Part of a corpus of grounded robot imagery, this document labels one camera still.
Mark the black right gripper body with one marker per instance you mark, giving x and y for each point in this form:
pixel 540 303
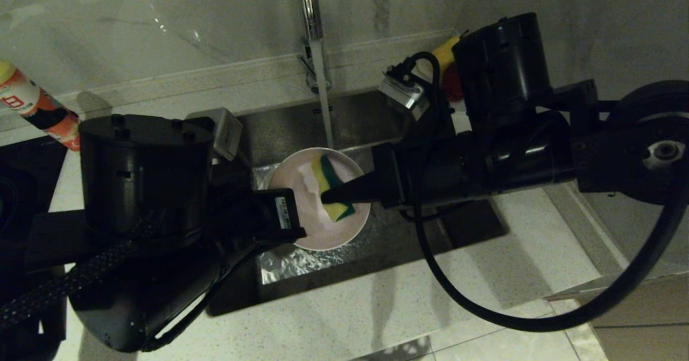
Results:
pixel 436 167

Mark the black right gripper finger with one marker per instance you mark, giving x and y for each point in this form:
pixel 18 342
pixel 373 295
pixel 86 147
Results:
pixel 355 189

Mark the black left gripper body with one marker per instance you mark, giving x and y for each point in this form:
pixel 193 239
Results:
pixel 242 216

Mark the green and yellow sponge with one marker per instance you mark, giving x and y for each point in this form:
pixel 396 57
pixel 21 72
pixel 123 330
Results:
pixel 328 175

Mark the pink plastic bowl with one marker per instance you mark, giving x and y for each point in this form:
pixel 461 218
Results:
pixel 301 167

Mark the orange white dish soap bottle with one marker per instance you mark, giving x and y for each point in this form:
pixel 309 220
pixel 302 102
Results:
pixel 32 105

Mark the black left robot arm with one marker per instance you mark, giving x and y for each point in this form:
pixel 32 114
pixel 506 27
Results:
pixel 145 178

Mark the stainless steel sink basin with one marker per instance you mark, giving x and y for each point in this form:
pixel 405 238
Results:
pixel 457 221

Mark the chrome faucet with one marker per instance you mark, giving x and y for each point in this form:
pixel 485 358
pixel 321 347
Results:
pixel 309 6

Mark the dark red apple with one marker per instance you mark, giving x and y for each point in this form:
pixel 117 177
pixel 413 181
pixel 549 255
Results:
pixel 455 84

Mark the yellow pear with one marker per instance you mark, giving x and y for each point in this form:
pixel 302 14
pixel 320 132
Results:
pixel 445 54

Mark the black induction cooktop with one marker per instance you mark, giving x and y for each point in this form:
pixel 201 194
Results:
pixel 27 178

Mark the beige wooden cabinet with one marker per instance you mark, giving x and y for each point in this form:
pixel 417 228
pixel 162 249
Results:
pixel 646 323

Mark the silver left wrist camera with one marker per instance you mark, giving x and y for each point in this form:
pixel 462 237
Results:
pixel 226 129

